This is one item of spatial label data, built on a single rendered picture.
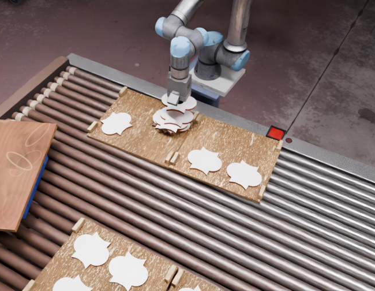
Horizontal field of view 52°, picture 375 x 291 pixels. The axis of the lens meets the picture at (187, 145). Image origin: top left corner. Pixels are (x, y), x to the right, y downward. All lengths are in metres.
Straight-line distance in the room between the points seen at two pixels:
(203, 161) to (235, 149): 0.17
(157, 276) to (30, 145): 0.73
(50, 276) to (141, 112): 0.84
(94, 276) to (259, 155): 0.84
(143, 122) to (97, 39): 2.28
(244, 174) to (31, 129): 0.91
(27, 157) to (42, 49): 2.44
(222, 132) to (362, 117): 1.93
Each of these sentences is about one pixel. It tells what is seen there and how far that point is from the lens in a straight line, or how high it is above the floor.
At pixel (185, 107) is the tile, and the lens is 1.67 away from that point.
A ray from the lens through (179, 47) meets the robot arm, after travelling 1.48.
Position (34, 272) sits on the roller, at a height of 0.92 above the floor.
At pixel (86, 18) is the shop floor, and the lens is 4.34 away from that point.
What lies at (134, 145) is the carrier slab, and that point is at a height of 0.94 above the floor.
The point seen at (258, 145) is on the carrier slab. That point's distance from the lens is 1.77.
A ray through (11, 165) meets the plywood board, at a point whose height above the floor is 1.04.
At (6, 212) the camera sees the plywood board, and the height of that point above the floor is 1.04.
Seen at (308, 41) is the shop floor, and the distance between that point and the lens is 4.19.
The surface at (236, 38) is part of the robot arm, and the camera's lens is 1.90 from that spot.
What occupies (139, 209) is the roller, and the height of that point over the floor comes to 0.92.
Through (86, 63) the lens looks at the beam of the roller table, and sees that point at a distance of 2.22.
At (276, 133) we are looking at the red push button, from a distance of 1.85.
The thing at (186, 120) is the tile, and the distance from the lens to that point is 1.74.
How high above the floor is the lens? 2.26
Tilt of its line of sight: 50 degrees down
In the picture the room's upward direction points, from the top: 3 degrees clockwise
